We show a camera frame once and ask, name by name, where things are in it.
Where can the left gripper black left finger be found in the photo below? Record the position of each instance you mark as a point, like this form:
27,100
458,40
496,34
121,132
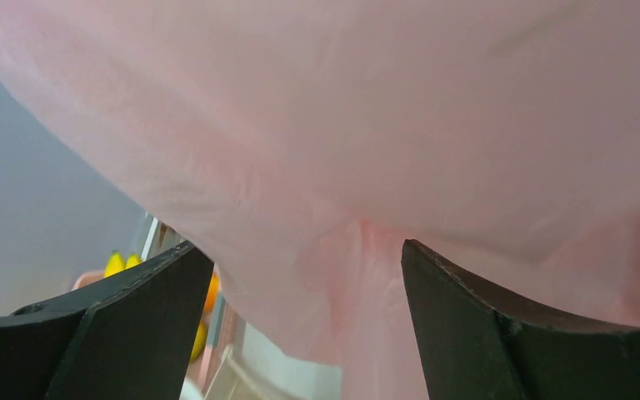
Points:
128,336

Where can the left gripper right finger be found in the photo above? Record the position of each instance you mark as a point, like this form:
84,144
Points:
479,340

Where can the yellow food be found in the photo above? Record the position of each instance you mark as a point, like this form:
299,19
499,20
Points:
118,263

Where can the orange yellow mango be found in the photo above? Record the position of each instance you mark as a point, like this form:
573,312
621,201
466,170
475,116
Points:
212,293

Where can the pink plastic grocery bag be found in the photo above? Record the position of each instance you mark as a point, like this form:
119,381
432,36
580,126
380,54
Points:
300,143

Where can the yellow lemon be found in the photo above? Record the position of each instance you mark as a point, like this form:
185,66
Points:
199,342

